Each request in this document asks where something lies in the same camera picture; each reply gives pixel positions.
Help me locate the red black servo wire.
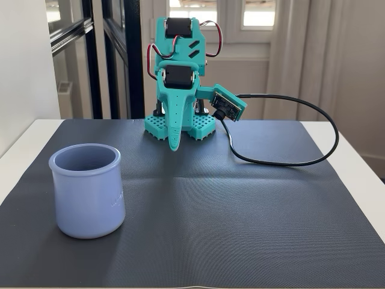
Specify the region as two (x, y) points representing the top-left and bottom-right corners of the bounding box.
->
(146, 35), (179, 81)
(200, 20), (223, 58)

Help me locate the blue ceramic pot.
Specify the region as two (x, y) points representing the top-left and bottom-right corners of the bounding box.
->
(48, 143), (127, 240)

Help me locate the white framed window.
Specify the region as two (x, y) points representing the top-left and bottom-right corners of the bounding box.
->
(143, 0), (279, 61)

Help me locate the beige curtain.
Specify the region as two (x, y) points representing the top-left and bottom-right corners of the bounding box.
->
(264, 0), (385, 165)

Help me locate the teal gripper black motor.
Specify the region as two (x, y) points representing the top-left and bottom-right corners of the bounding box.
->
(156, 62), (200, 152)

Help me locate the dark grey woven mat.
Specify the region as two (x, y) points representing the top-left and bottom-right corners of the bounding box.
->
(0, 118), (385, 281)

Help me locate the black framed glass door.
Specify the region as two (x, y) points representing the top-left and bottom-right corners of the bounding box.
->
(45, 0), (146, 120)

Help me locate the black camera cable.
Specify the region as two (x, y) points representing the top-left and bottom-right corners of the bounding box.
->
(224, 93), (340, 167)

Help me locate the teal mounted wrist camera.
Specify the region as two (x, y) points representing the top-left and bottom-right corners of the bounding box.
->
(195, 84), (248, 123)

